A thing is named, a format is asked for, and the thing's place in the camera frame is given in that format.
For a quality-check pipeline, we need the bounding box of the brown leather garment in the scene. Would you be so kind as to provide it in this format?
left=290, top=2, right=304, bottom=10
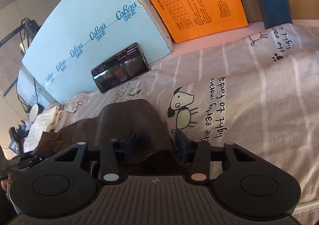
left=33, top=99, right=174, bottom=163

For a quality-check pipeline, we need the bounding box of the cream knitted garment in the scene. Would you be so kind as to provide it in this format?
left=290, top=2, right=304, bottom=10
left=23, top=104, right=64, bottom=152

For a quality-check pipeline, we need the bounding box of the black smartphone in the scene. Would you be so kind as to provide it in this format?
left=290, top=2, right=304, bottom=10
left=90, top=43, right=150, bottom=93

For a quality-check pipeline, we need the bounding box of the light blue cardboard box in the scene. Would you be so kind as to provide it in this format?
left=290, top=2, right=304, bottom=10
left=22, top=0, right=173, bottom=102

